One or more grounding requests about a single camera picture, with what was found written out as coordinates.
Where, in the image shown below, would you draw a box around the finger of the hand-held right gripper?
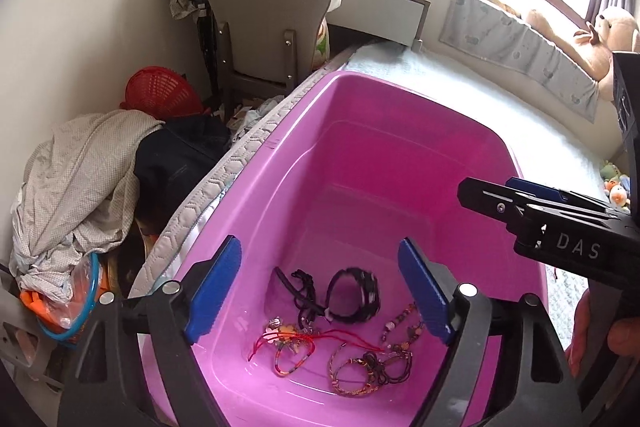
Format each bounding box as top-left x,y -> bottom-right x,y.
505,176 -> 619,216
457,177 -> 544,228

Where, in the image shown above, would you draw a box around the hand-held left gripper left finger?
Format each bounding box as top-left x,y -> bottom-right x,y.
57,234 -> 243,427

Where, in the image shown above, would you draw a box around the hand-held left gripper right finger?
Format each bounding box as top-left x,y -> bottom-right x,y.
397,237 -> 583,427

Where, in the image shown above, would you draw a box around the purple bead bracelet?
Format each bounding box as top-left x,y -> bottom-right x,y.
382,303 -> 425,351

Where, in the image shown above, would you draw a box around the black wide bracelet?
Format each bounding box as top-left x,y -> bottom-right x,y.
325,266 -> 382,324

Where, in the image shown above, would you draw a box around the flower pendant necklace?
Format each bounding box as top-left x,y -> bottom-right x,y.
264,318 -> 321,349

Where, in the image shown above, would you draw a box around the dark knotted cord bracelet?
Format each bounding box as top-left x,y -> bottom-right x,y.
364,349 -> 417,384

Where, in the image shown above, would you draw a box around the black cord necklace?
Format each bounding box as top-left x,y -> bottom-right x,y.
273,266 -> 332,329

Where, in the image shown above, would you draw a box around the red string bracelet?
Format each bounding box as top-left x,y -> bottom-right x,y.
249,326 -> 387,362

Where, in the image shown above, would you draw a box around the multicolour braided bracelet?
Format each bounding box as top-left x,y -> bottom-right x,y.
272,341 -> 317,378

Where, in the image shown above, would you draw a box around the pink plastic tub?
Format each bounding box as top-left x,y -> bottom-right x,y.
142,72 -> 549,427

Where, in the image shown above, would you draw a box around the brown braided bracelet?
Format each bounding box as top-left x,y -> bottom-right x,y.
327,343 -> 382,399

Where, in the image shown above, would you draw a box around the person's right hand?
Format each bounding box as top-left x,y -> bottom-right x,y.
565,279 -> 640,358

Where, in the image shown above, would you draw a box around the small plush toys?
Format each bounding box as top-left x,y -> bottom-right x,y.
599,159 -> 632,208

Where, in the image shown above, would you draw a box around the blue plastic hoop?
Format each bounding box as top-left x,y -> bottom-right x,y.
37,252 -> 104,342

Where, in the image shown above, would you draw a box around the dark blue cloth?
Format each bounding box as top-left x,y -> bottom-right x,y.
134,114 -> 234,229

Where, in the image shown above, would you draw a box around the light blue bed bumper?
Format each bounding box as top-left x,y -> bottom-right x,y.
439,0 -> 604,123

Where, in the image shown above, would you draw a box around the beige plush toy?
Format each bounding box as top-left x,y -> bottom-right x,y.
522,5 -> 640,101

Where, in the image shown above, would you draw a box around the orange toy in plastic bag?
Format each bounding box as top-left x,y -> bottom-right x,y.
20,252 -> 109,349

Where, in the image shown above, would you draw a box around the pile of checked bedsheet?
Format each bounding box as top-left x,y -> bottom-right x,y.
10,109 -> 166,304

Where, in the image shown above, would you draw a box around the red plastic basket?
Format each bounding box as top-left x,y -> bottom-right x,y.
119,66 -> 206,118

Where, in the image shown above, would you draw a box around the grey white nightstand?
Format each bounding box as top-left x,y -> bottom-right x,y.
322,0 -> 431,50

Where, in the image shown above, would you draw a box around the colourful printed bag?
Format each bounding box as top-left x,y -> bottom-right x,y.
312,19 -> 331,70

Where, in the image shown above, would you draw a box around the grey chair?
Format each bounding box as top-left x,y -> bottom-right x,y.
200,0 -> 334,108

